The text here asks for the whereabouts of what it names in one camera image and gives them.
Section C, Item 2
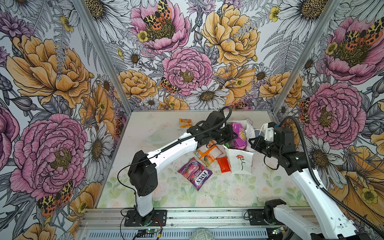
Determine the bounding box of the small orange cracker packet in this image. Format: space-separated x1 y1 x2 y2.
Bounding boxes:
179 119 193 128

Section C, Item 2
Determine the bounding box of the white floral paper bag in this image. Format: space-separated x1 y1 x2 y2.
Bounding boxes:
223 119 264 175

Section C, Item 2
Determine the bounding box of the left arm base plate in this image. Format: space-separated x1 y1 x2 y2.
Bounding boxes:
124 210 168 227

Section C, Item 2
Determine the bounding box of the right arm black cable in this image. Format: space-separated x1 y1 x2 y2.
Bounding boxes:
278 115 384 238

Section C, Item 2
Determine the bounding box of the purple Fox's candy bag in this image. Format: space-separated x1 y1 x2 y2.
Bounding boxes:
178 158 213 191

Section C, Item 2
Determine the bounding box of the aluminium rail frame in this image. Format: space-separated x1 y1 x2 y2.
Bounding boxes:
76 207 298 240

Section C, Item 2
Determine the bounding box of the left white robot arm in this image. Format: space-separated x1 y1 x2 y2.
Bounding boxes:
128 106 235 218

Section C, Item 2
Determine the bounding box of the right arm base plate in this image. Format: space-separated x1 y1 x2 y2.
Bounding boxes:
245 209 284 226

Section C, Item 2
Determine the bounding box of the orange snack bag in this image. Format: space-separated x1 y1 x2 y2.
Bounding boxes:
195 141 224 167

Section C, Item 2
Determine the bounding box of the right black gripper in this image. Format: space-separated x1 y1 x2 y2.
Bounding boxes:
247 135 282 159

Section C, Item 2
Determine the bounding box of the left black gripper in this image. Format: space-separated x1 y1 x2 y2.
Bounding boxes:
211 123 239 144

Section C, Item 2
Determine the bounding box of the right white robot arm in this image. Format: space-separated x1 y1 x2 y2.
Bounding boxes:
248 122 370 240

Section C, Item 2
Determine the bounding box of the red snack packet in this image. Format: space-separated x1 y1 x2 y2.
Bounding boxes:
217 156 231 173

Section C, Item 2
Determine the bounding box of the purple snack bag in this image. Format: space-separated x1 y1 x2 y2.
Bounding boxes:
230 123 247 150

